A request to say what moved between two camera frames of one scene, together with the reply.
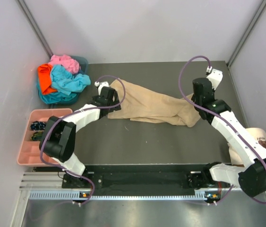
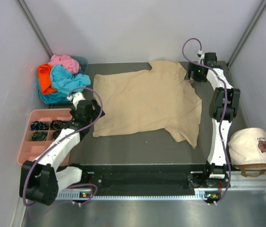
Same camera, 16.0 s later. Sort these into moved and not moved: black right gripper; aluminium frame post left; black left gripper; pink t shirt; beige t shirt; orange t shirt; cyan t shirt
Moved: black left gripper; beige t shirt; black right gripper
Not moved: cyan t shirt; orange t shirt; pink t shirt; aluminium frame post left
